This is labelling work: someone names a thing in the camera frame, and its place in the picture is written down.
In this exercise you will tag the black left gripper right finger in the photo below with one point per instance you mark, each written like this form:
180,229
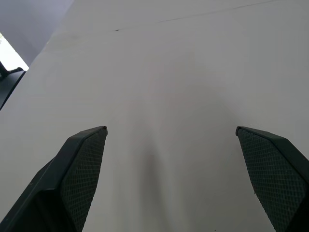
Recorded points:
272,169

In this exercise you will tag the dark furniture edge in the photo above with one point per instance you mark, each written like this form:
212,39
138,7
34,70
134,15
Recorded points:
8,83

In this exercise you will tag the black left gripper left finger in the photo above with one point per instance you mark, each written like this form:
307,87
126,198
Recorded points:
60,183

